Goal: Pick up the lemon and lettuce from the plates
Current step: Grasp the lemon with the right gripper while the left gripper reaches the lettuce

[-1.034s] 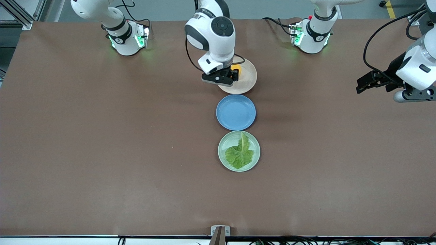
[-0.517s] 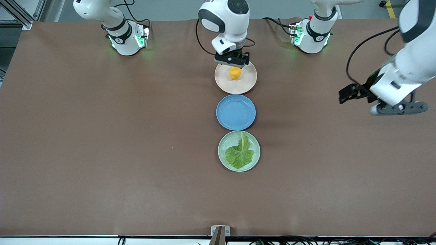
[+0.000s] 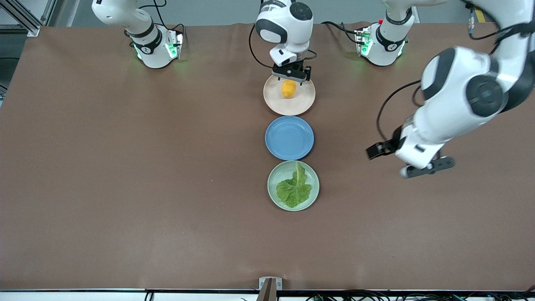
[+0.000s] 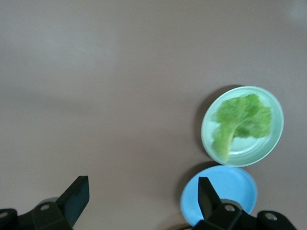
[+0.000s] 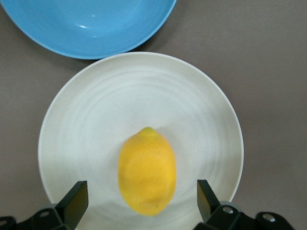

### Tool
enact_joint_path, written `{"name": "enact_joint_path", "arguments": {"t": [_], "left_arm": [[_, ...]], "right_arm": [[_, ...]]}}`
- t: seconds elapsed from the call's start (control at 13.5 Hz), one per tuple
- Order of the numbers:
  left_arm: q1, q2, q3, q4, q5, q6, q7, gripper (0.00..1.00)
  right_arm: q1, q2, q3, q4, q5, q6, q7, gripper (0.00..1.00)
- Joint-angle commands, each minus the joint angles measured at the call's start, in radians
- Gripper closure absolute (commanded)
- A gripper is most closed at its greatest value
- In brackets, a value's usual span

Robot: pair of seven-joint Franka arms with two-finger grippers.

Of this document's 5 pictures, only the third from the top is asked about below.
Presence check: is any brown table mat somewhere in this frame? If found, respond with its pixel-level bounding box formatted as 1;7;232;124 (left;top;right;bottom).
0;21;535;291

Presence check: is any metal bracket with brown post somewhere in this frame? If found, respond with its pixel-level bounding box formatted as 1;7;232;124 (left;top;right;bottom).
256;277;283;301

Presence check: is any blue round plate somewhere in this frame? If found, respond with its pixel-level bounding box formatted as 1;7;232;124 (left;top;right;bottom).
265;116;315;161

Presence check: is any light green round plate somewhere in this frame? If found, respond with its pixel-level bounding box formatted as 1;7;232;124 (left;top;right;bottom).
267;161;320;212

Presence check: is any black left arm base cable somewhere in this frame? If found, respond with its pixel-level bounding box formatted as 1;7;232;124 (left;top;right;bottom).
321;21;362;45

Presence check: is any black right arm base cable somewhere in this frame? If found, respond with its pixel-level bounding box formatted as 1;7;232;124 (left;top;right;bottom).
129;0;187;47

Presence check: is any aluminium frame profile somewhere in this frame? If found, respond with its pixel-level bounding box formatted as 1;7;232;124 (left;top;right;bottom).
0;0;58;37

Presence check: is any green lettuce leaf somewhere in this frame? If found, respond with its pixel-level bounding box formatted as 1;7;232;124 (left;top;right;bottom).
276;162;312;209

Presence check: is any black arm base cable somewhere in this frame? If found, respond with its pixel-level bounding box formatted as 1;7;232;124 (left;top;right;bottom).
129;0;187;47
321;21;362;45

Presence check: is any beige round plate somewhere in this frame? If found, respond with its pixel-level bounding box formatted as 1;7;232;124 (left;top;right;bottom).
263;72;316;116

